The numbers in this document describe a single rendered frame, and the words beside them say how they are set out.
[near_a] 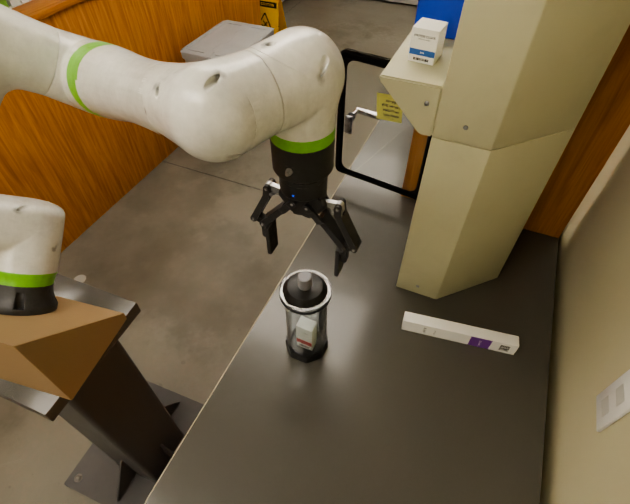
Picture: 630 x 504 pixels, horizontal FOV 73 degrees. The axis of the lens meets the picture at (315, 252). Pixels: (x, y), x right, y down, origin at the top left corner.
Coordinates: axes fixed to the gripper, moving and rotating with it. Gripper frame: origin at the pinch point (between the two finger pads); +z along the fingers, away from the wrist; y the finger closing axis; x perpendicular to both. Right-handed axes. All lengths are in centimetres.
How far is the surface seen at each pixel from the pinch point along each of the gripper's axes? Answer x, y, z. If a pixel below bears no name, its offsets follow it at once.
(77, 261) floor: -44, 166, 127
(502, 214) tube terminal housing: -33.0, -33.5, 5.3
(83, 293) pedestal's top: 10, 61, 33
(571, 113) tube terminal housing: -37, -38, -18
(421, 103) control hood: -25.5, -11.9, -20.4
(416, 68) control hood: -30.6, -9.0, -24.1
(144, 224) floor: -84, 150, 127
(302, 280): 1.3, 0.0, 6.0
